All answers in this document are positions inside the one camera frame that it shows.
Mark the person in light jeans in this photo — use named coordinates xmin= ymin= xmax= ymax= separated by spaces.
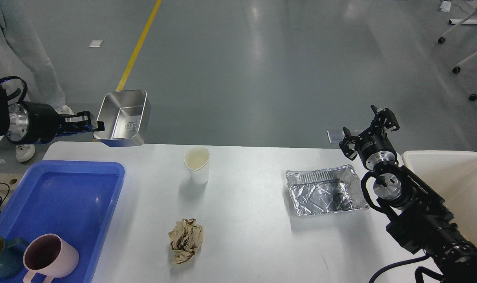
xmin=0 ymin=0 xmax=75 ymax=163

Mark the clear floor plate left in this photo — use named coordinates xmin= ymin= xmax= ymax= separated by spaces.
xmin=327 ymin=130 xmax=345 ymax=144

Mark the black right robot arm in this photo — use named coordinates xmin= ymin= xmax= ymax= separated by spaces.
xmin=339 ymin=105 xmax=477 ymax=283

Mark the pink mug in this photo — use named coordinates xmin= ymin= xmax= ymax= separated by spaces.
xmin=23 ymin=233 xmax=80 ymax=283

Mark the white plastic bin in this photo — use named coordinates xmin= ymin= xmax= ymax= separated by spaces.
xmin=402 ymin=150 xmax=477 ymax=247

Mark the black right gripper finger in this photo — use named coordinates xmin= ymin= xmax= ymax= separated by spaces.
xmin=369 ymin=105 xmax=400 ymax=137
xmin=339 ymin=127 xmax=361 ymax=160

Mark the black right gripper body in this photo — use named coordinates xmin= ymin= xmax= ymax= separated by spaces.
xmin=356 ymin=134 xmax=397 ymax=170

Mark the crumpled brown paper ball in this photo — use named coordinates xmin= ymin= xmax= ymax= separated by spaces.
xmin=168 ymin=218 xmax=204 ymax=265

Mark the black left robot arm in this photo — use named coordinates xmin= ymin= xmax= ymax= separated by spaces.
xmin=0 ymin=76 xmax=105 ymax=145

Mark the stainless steel rectangular container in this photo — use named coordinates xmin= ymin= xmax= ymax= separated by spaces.
xmin=93 ymin=90 xmax=151 ymax=147

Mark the white paper on floor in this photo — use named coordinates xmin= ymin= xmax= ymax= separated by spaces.
xmin=89 ymin=40 xmax=104 ymax=48

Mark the aluminium foil tray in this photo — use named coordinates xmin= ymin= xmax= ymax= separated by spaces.
xmin=286 ymin=164 xmax=370 ymax=217

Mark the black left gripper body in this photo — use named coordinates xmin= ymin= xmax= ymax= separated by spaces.
xmin=5 ymin=101 xmax=65 ymax=145

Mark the blue plastic tray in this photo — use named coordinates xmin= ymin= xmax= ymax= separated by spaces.
xmin=0 ymin=160 xmax=125 ymax=283

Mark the white paper cup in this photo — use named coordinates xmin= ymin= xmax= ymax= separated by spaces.
xmin=183 ymin=146 xmax=210 ymax=185

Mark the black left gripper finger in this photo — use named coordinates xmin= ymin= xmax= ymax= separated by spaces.
xmin=58 ymin=111 xmax=105 ymax=137

